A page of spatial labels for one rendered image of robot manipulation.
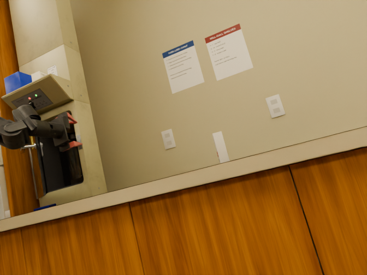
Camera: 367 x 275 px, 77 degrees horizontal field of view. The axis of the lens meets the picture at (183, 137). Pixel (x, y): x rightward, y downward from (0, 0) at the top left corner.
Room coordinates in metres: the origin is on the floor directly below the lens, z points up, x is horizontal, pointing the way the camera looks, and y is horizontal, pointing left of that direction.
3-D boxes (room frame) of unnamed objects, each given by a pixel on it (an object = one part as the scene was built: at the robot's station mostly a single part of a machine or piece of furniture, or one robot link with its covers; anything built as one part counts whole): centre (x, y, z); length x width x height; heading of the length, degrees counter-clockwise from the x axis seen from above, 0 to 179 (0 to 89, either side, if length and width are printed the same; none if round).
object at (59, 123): (0.82, 0.45, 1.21); 0.07 x 0.07 x 0.10; 71
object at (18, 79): (1.08, 0.72, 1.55); 0.10 x 0.10 x 0.09; 73
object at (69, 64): (1.23, 0.58, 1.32); 0.32 x 0.25 x 0.77; 73
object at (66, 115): (0.89, 0.43, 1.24); 0.09 x 0.07 x 0.07; 161
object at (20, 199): (1.33, 0.79, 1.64); 0.49 x 0.03 x 1.40; 163
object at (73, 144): (0.89, 0.43, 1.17); 0.09 x 0.07 x 0.07; 161
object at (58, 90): (1.06, 0.64, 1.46); 0.32 x 0.12 x 0.10; 73
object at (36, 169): (1.03, 0.67, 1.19); 0.30 x 0.01 x 0.40; 38
